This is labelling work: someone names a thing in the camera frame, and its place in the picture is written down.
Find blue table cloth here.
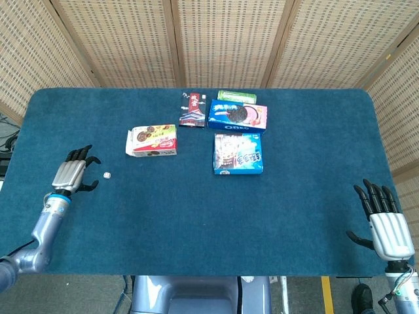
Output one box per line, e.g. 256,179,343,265
0,87,413,278

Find bamboo folding screen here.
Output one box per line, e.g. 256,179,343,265
0,0,419,262

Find black shoe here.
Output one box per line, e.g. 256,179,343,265
350,283,374,314

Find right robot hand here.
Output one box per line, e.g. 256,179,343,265
346,178,416,262

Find green snack pack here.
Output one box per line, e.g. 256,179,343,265
217,90,258,105

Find robot torso base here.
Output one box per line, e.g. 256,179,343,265
130,275,272,314

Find dark palace print box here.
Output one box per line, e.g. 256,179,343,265
179,92,208,129

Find yellow floor tape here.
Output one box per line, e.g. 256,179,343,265
321,276,335,314

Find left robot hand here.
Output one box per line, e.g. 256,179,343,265
51,145,102,196

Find light blue cookie box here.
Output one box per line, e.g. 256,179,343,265
213,132,264,175

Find black cables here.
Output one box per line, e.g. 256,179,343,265
0,113,21,154

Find red white snack box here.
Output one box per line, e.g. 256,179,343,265
125,124,178,158

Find blue Oreo box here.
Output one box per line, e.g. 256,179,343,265
208,99,268,134

